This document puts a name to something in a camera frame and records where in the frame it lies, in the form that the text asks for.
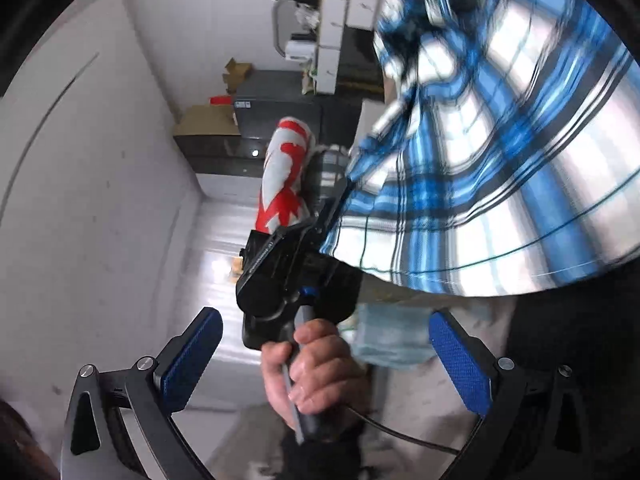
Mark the flat brown cardboard box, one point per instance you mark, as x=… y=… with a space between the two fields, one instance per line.
x=205 y=121

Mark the dark grey fridge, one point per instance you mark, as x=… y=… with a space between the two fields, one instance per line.
x=280 y=115

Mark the open cardboard box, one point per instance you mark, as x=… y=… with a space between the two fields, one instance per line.
x=236 y=74

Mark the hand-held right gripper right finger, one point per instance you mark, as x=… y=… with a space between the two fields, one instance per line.
x=460 y=365

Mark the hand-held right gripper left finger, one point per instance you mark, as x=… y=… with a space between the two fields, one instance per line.
x=192 y=360

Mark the white desk with drawers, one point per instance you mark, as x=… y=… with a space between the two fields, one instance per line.
x=332 y=20

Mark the blue plaid shirt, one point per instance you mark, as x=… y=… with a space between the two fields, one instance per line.
x=500 y=160

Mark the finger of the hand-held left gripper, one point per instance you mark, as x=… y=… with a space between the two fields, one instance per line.
x=330 y=215

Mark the grey chair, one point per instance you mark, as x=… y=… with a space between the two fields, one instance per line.
x=276 y=25

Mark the dark plaid pillow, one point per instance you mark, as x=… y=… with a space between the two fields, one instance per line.
x=327 y=170

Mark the person's left hand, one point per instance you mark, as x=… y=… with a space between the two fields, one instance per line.
x=320 y=375

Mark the light teal cloth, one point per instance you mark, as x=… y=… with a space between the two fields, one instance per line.
x=390 y=340

